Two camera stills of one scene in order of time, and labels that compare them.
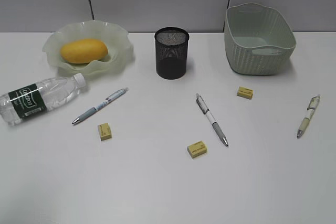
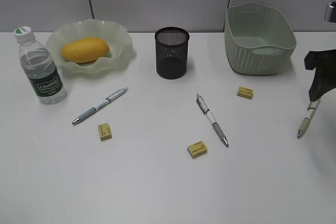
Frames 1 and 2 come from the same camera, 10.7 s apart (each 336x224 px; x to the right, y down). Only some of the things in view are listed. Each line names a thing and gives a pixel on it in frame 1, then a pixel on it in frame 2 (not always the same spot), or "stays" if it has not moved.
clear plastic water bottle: [23, 102] → [39, 67]
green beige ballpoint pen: [312, 107] stays
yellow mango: [83, 51] stays
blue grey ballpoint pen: [120, 93] stays
